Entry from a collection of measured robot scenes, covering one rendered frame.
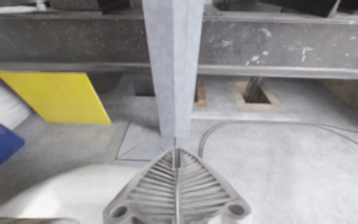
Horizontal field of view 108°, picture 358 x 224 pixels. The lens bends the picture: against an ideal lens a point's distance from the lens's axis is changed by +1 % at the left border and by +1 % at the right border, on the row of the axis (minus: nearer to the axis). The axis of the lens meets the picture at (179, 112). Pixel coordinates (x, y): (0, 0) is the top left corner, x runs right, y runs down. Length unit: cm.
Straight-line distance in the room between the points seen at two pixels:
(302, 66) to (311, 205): 70
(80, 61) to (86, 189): 69
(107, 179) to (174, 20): 52
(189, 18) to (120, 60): 46
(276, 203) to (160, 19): 93
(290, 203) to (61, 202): 93
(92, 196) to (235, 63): 81
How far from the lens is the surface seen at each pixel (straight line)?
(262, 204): 87
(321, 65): 107
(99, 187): 46
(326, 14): 88
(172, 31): 53
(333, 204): 108
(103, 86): 136
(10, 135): 126
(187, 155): 16
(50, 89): 109
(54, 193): 54
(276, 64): 91
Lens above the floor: 75
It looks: 44 degrees down
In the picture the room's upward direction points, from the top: 1 degrees clockwise
